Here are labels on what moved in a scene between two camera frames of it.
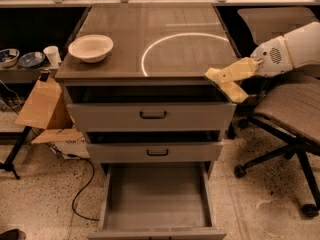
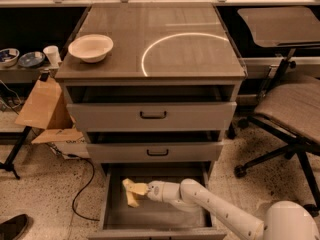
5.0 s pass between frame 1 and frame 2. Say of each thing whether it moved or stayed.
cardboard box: stayed
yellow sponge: moved
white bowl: stayed
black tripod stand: stayed
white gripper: moved
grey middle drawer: stayed
